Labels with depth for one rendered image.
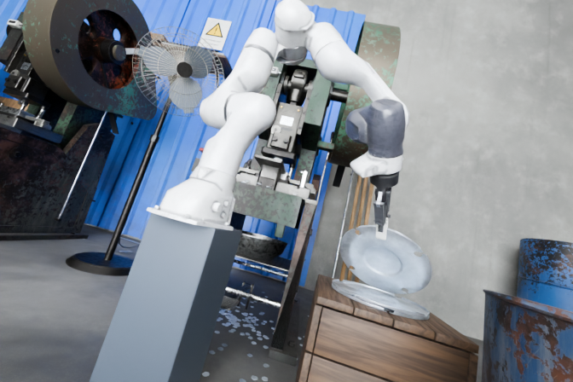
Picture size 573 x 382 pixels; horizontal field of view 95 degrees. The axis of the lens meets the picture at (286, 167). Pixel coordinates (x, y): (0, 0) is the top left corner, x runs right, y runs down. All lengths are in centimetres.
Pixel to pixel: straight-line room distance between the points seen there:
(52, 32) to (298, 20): 149
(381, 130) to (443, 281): 238
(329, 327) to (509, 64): 350
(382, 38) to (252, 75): 79
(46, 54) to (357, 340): 200
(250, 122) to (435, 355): 72
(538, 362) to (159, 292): 65
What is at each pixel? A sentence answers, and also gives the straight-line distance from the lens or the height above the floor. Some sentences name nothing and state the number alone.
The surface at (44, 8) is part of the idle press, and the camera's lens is 210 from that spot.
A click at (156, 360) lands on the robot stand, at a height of 16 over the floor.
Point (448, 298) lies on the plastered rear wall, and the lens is 297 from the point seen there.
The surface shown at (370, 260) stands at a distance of 99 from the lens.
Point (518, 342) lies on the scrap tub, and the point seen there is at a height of 43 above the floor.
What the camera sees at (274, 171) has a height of 74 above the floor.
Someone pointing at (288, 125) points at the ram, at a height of 104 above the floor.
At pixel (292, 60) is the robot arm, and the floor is 104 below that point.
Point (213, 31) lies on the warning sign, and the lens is 358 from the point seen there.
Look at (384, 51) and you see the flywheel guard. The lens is 138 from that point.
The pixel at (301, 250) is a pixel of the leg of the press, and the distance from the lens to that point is 118.
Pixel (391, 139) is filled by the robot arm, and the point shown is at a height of 76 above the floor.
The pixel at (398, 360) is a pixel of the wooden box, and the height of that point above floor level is 27.
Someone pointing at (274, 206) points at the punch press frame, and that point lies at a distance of 125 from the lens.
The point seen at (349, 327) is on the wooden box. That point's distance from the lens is 77.
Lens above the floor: 50
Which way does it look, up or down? 12 degrees up
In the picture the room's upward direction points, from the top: 15 degrees clockwise
